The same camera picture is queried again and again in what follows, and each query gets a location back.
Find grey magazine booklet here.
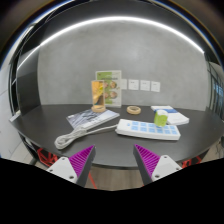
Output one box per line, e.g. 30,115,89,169
66,109,120,130

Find red chair frame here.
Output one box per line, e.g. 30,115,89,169
37,148,58,167

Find green white brochure stand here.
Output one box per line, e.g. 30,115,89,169
96,70,122,107

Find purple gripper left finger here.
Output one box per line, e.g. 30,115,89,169
47,145,96,187

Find acrylic sign on wooden base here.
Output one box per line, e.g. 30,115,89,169
91,80,106,113

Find white wall socket right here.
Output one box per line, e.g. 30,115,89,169
151,81,160,92

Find curved ceiling light strip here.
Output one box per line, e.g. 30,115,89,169
17,16,204,71

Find white wall socket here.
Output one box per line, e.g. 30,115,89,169
151,81,160,92
128,79,139,90
140,80,150,91

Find white wall socket left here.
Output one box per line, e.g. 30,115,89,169
128,79,139,90

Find white wall socket middle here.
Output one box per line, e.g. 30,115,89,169
140,80,150,91

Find green white charger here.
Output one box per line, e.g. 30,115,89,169
154,109,168,127

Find white blue book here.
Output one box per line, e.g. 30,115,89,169
151,106,189,125

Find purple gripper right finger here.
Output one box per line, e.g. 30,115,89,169
133,144,181,185

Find white coiled power cable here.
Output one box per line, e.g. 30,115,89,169
54,123,119,150

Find wooden tape ring right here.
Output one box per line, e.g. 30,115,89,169
126,105,142,115

